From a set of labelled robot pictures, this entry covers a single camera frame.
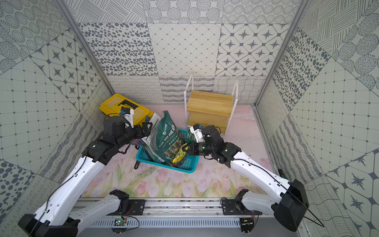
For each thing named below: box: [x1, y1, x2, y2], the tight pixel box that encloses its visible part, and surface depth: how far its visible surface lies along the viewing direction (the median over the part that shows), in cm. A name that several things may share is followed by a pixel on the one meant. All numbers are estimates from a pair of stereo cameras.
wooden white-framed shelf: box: [183, 72, 239, 136], surface depth 93 cm
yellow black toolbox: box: [99, 93, 154, 126], surface depth 99 cm
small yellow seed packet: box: [172, 143, 189, 163], surface depth 71 cm
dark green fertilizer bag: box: [151, 110, 183, 167], surface depth 76 cm
